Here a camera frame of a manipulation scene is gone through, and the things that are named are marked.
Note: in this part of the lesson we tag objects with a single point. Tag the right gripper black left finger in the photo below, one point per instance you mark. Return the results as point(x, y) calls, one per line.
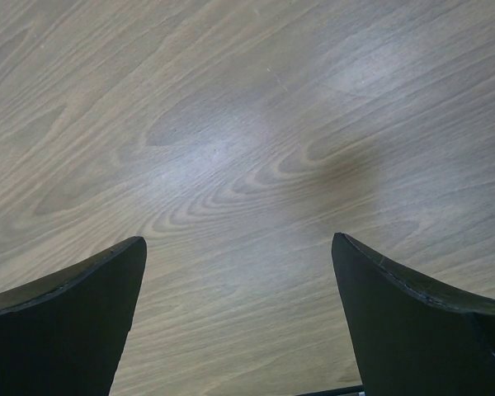
point(64, 333)

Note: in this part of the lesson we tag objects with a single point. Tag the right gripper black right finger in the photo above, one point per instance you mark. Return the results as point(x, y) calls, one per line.
point(412, 334)

